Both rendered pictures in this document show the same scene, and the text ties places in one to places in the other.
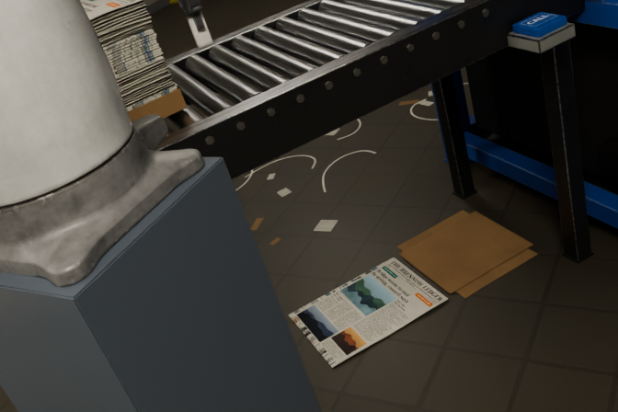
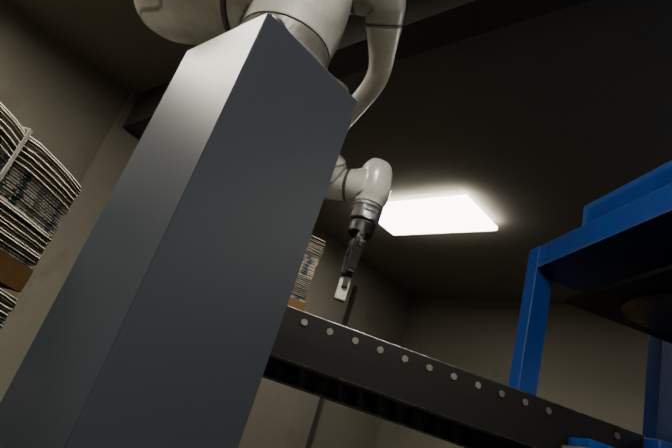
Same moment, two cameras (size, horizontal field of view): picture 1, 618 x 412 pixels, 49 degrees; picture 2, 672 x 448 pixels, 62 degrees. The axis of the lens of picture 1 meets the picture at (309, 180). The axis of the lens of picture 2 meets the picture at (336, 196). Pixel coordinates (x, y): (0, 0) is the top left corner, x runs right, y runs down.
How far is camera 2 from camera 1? 0.77 m
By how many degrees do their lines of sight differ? 54
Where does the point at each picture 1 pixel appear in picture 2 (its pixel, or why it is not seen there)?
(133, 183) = (316, 53)
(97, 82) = (337, 15)
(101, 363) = (245, 52)
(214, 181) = (346, 99)
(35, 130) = not seen: outside the picture
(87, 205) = (295, 31)
